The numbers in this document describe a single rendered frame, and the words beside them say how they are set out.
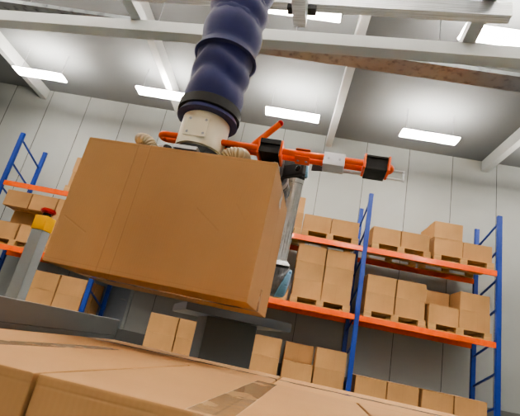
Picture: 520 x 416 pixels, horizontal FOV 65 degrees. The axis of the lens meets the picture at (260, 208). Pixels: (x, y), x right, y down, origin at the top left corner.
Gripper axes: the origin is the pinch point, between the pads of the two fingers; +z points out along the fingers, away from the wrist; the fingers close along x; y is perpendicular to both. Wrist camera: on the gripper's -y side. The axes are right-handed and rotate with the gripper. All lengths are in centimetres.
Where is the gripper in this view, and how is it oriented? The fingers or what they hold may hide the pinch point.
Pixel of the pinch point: (278, 153)
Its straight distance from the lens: 141.4
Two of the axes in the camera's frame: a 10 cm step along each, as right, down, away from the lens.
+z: -1.1, -3.3, -9.4
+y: -9.7, -1.5, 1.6
